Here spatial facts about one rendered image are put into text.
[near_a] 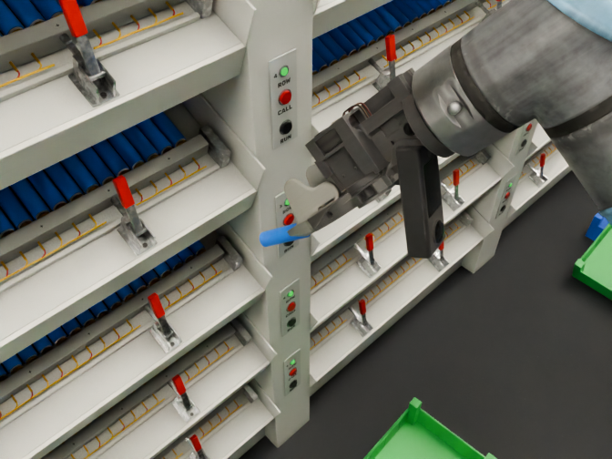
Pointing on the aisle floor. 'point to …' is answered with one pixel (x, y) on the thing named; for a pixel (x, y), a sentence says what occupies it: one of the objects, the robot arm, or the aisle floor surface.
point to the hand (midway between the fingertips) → (305, 229)
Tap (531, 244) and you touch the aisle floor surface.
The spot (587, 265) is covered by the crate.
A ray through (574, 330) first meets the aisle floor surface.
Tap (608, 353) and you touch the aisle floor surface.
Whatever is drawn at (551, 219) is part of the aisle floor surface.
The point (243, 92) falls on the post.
